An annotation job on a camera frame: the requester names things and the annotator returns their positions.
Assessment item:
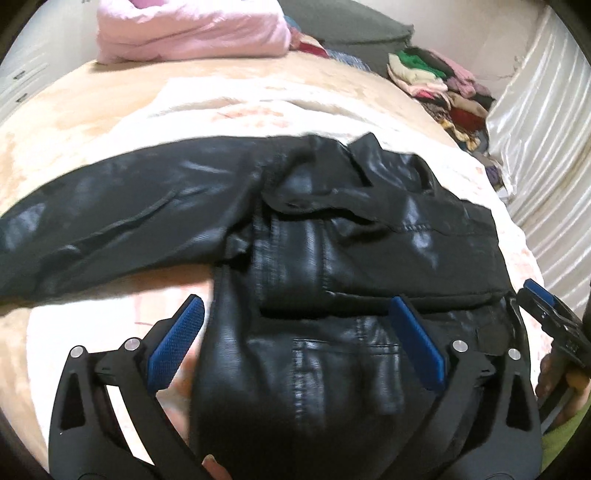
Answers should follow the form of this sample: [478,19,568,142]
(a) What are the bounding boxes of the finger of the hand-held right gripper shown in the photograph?
[516,278,558,326]

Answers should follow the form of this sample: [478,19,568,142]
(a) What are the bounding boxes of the white wardrobe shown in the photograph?
[0,14,58,123]

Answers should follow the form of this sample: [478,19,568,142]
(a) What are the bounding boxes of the grey headboard cushion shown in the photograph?
[277,0,414,77]

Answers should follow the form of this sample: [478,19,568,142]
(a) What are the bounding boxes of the white satin curtain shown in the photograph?
[485,4,591,324]

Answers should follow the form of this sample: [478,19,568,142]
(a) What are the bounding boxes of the colourful striped clothes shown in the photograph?
[284,16,372,71]

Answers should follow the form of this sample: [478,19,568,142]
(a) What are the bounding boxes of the beige plush blanket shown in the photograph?
[0,48,462,462]

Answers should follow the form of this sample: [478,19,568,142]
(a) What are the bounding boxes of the black leather jacket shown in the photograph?
[0,133,520,480]

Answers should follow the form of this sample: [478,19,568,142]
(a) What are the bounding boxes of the person's right hand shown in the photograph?
[534,353,591,430]

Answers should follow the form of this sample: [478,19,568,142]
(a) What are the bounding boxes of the pink quilted bedding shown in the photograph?
[96,0,293,64]

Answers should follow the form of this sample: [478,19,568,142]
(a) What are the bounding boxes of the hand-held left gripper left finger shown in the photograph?
[48,294,218,480]

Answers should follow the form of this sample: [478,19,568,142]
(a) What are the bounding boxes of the person's left hand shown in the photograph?
[202,454,234,480]

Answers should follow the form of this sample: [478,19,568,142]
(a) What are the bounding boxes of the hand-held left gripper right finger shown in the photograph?
[390,296,543,480]

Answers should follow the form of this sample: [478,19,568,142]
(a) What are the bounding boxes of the person's right forearm green sleeve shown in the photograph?
[539,405,591,469]

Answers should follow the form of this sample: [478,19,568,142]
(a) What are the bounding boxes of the pile of folded clothes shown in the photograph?
[385,46,509,195]

